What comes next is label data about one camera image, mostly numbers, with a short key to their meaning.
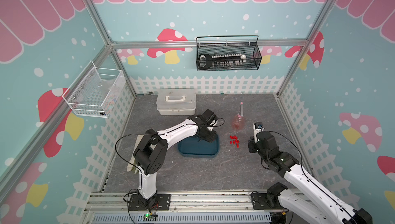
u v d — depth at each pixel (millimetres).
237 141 945
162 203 742
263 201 741
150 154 488
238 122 971
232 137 969
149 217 727
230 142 946
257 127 693
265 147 593
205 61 895
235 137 969
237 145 941
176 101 997
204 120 709
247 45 902
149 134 511
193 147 914
